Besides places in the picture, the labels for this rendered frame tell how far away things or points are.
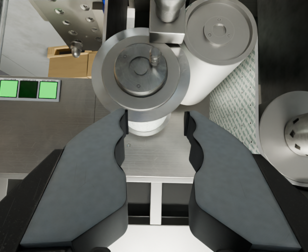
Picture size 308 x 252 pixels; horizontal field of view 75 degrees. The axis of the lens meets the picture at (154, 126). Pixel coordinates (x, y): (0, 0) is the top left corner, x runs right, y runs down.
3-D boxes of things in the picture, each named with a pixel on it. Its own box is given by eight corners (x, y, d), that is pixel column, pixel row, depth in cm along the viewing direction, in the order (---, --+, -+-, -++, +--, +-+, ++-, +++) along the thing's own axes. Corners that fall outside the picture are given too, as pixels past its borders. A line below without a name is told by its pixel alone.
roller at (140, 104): (179, 35, 30) (181, 109, 29) (164, 88, 56) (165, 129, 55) (102, 34, 30) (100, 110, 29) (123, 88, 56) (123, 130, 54)
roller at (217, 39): (256, -4, 32) (259, 67, 31) (208, 64, 58) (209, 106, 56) (181, -8, 32) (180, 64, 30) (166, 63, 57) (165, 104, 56)
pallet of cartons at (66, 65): (77, 71, 352) (75, 96, 346) (41, 42, 260) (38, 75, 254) (151, 69, 335) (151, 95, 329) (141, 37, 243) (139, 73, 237)
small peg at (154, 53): (162, 54, 25) (152, 58, 25) (161, 63, 28) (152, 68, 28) (157, 44, 26) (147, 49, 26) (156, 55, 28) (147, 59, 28)
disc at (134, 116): (189, 27, 31) (191, 122, 29) (188, 29, 32) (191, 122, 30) (92, 26, 31) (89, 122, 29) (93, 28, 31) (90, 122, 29)
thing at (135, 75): (105, 54, 28) (154, 34, 29) (108, 60, 30) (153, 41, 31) (126, 102, 27) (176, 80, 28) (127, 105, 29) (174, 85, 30)
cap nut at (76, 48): (80, 41, 63) (79, 54, 62) (84, 47, 66) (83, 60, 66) (68, 40, 63) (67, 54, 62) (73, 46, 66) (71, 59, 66)
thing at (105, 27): (111, -56, 34) (105, 47, 31) (126, 28, 57) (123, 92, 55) (108, -56, 34) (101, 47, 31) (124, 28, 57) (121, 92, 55)
